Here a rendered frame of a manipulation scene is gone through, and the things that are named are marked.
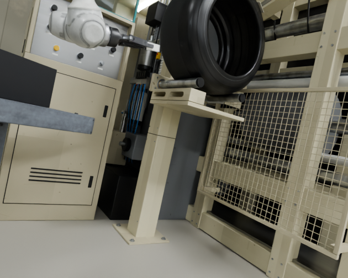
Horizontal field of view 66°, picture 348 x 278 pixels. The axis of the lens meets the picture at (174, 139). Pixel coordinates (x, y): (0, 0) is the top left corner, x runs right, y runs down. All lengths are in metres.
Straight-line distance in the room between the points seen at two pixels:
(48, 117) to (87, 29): 0.39
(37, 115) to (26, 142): 1.06
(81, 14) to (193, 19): 0.51
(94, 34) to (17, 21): 3.41
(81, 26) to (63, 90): 0.78
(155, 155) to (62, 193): 0.59
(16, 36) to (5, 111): 3.73
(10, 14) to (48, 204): 3.00
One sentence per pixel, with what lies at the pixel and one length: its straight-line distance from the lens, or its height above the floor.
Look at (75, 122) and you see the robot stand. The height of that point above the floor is 0.63.
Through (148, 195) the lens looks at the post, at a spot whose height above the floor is 0.26.
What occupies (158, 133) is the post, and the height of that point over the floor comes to 0.63.
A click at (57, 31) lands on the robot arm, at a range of 1.09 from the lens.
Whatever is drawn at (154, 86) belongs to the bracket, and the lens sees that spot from 1.49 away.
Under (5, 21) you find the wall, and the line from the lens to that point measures 4.21.
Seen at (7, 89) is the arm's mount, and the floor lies 0.67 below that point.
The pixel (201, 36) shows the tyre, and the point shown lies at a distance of 1.24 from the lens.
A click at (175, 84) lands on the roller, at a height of 0.89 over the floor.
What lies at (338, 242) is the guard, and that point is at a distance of 1.30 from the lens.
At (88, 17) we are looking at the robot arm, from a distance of 0.91.
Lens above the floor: 0.66
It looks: 1 degrees down
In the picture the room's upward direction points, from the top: 12 degrees clockwise
